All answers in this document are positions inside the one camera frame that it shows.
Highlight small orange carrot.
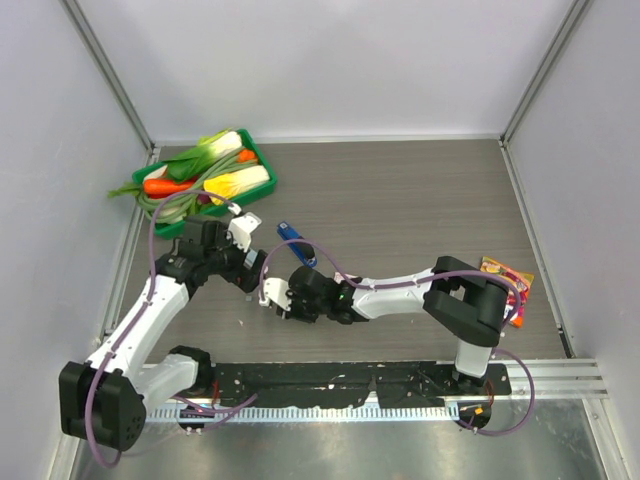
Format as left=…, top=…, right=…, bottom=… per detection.
left=237, top=149, right=257, bottom=163

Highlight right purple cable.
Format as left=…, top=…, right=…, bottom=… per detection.
left=257, top=239, right=537, bottom=436

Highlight white green bok choy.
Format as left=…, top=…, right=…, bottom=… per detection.
left=165, top=130, right=243, bottom=183

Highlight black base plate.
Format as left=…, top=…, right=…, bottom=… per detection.
left=211, top=361, right=512, bottom=409

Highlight orange candy bag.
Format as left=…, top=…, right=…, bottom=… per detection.
left=479, top=255, right=536, bottom=329

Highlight yellow white napa cabbage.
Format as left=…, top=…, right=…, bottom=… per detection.
left=203, top=165, right=270, bottom=205

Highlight large orange carrot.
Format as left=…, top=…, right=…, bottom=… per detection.
left=143, top=178, right=195, bottom=198

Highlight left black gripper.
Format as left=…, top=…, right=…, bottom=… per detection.
left=203, top=223, right=266, bottom=293

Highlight light blue white stapler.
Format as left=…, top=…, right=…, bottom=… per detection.
left=244, top=249, right=267, bottom=269

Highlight green long beans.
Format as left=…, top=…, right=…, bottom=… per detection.
left=135, top=154, right=241, bottom=226

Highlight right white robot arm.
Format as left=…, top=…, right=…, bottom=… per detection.
left=261, top=256, right=520, bottom=395

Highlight purple cable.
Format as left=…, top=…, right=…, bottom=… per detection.
left=83, top=189, right=258, bottom=468
left=257, top=239, right=537, bottom=436

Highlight green plastic tray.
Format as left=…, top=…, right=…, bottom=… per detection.
left=110, top=129, right=278, bottom=239

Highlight white slotted cable duct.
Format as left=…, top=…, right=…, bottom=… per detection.
left=147, top=402, right=459, bottom=424

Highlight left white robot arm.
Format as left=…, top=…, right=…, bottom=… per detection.
left=59, top=213, right=266, bottom=452

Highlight blue black stapler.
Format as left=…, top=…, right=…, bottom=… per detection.
left=276, top=221, right=317, bottom=268

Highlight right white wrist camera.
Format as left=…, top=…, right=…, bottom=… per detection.
left=259, top=277, right=291, bottom=311

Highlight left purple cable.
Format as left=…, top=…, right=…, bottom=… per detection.
left=83, top=189, right=258, bottom=468

